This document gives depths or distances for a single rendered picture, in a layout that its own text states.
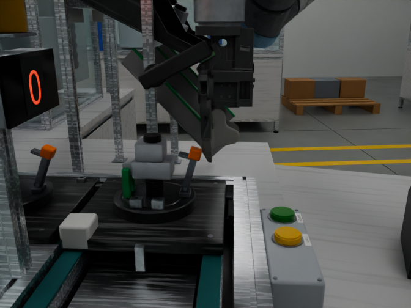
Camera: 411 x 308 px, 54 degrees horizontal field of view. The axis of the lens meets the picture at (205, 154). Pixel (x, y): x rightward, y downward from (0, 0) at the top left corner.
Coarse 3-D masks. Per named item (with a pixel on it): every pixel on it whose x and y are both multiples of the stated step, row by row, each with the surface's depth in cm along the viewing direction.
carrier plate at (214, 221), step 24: (96, 192) 74; (216, 192) 74; (192, 216) 66; (216, 216) 66; (96, 240) 59; (120, 240) 59; (144, 240) 59; (168, 240) 59; (192, 240) 59; (216, 240) 59
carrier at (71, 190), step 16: (32, 176) 77; (48, 176) 82; (32, 192) 69; (48, 192) 70; (64, 192) 74; (80, 192) 74; (32, 208) 67; (48, 208) 68; (64, 208) 68; (80, 208) 71; (32, 224) 63; (48, 224) 63; (32, 240) 60; (48, 240) 59
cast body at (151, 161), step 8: (144, 136) 65; (152, 136) 65; (160, 136) 65; (136, 144) 64; (144, 144) 64; (152, 144) 64; (160, 144) 64; (136, 152) 65; (144, 152) 65; (152, 152) 64; (160, 152) 64; (136, 160) 65; (144, 160) 65; (152, 160) 65; (160, 160) 65; (168, 160) 66; (136, 168) 66; (144, 168) 65; (152, 168) 65; (160, 168) 65; (168, 168) 65; (136, 176) 66; (144, 176) 66; (152, 176) 66; (160, 176) 66; (168, 176) 66
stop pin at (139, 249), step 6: (138, 246) 58; (144, 246) 58; (138, 252) 58; (144, 252) 58; (138, 258) 58; (144, 258) 58; (138, 264) 58; (144, 264) 58; (138, 270) 59; (144, 270) 59
